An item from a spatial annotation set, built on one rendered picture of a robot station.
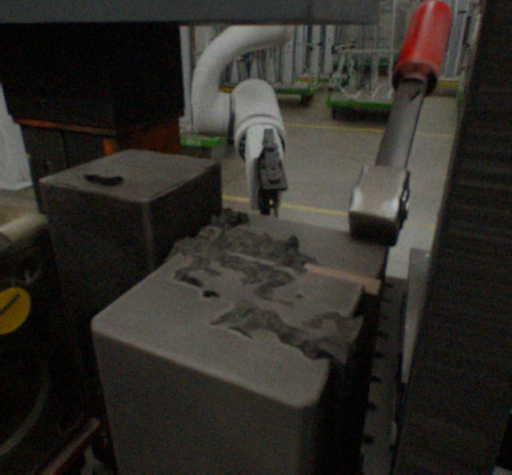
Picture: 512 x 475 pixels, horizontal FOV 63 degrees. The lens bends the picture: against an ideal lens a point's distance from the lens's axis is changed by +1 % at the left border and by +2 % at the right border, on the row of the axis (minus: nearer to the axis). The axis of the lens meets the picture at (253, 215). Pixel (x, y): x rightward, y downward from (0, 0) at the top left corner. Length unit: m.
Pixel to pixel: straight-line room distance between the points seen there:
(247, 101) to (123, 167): 0.57
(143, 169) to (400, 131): 0.10
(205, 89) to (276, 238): 0.55
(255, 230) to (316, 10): 0.09
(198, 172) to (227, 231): 0.02
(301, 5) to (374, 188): 0.07
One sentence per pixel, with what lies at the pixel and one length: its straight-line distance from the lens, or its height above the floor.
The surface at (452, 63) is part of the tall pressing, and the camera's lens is 9.54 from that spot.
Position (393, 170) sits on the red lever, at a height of 1.10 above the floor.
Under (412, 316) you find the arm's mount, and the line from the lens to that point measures 0.60.
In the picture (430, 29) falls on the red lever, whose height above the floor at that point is 1.14.
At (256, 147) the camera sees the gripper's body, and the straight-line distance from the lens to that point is 0.59.
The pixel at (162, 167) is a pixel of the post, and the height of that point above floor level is 1.10.
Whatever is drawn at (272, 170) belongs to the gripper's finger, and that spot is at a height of 0.98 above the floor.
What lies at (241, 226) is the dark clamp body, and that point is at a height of 1.07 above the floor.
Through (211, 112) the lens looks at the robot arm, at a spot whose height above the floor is 1.02.
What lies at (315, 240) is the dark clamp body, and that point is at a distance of 0.15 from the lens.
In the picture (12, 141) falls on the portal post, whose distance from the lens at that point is 3.83.
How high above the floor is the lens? 1.14
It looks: 24 degrees down
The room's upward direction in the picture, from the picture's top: straight up
